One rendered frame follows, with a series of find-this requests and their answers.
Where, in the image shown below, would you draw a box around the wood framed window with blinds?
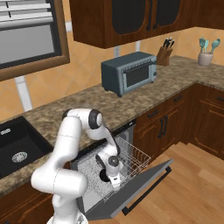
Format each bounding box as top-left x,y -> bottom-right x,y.
0,0 -> 71,82

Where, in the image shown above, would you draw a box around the black cupboard door handle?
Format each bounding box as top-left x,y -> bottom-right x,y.
163,115 -> 169,136
157,117 -> 165,139

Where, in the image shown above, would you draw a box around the white utensil pot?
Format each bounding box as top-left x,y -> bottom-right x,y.
197,51 -> 214,67

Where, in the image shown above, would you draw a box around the black dishwasher door handle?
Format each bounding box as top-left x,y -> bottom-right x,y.
121,165 -> 173,216

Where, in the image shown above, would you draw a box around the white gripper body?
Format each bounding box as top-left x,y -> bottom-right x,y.
108,173 -> 123,193

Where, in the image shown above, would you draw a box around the dark wood wall cupboards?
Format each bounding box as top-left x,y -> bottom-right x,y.
68,0 -> 224,50

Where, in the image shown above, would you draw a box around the teal spoon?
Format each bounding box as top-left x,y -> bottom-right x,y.
209,38 -> 222,55

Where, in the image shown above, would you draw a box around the white wire dishwasher rack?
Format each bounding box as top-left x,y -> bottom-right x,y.
78,136 -> 152,203

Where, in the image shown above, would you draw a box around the grey toaster oven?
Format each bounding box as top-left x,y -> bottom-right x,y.
101,51 -> 158,98

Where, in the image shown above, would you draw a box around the grey dishwasher door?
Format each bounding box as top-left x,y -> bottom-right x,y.
84,158 -> 175,221

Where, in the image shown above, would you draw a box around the wooden knife block with knives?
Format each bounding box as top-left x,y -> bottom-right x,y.
156,37 -> 176,67

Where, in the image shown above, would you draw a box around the dark wood cupboard door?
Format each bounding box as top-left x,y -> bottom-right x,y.
132,115 -> 165,162
161,101 -> 187,153

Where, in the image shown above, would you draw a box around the black drawer handle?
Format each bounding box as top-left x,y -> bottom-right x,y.
146,109 -> 160,119
172,94 -> 184,103

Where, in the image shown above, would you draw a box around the grey dishwasher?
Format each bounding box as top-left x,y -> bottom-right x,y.
69,118 -> 138,214

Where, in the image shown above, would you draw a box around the dark wood cupboard under sink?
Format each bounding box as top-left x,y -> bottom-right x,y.
0,181 -> 56,224

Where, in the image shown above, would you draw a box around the teal spatula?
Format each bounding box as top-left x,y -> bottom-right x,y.
199,36 -> 210,54

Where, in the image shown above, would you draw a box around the black wall cupboard handle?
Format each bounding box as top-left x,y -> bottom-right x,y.
146,0 -> 153,32

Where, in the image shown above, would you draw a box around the black round object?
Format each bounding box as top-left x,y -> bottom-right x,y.
99,168 -> 112,184

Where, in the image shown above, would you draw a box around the black sink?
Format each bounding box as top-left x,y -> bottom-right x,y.
0,115 -> 55,179

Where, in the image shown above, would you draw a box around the dark wood drawer front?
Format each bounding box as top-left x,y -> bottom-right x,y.
136,103 -> 163,131
162,91 -> 186,114

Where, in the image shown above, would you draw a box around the dark wood corner base cupboards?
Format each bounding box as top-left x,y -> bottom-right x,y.
186,83 -> 224,161

